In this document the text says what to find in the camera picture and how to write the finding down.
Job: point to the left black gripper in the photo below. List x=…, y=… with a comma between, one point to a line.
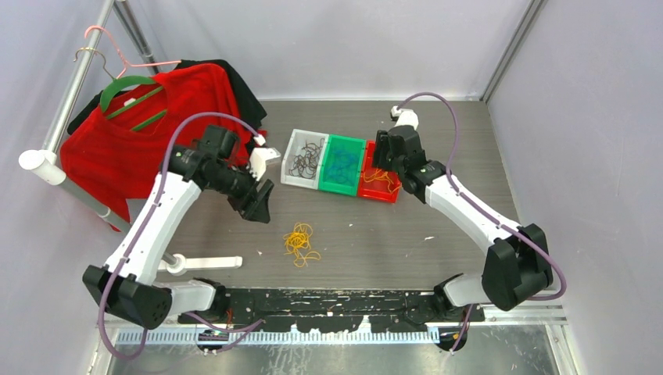
x=259, y=210

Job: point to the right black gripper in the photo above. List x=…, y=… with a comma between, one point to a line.
x=379, y=160

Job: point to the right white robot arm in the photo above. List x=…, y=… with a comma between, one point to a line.
x=517, y=263

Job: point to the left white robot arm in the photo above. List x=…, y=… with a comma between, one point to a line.
x=126, y=287

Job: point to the red plastic bin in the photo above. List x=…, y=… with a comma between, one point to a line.
x=376, y=184

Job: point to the green plastic bin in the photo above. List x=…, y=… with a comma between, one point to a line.
x=341, y=166

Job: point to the white plastic bin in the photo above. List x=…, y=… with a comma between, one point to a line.
x=301, y=164

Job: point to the white rack foot bar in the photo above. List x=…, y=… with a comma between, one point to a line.
x=184, y=264

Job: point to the black garment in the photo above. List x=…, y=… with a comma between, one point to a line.
x=250, y=108

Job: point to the red shirt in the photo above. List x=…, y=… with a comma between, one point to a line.
x=116, y=160

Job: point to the green clothes hanger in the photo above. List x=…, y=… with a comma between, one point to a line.
x=118, y=85

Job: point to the pink clothes hanger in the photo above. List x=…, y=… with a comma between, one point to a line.
x=121, y=52

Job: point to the metal clothes rack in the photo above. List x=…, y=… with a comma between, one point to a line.
x=42, y=162

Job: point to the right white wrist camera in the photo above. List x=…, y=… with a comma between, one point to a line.
x=404, y=117

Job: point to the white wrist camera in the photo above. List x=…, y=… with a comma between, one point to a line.
x=404, y=117
x=260, y=158

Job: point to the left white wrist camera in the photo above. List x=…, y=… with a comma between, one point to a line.
x=260, y=158

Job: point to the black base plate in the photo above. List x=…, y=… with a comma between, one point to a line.
x=333, y=311

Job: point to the aluminium rail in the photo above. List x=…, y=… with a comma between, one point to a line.
x=212, y=337

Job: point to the gold wire hanger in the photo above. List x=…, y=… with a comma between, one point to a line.
x=93, y=59

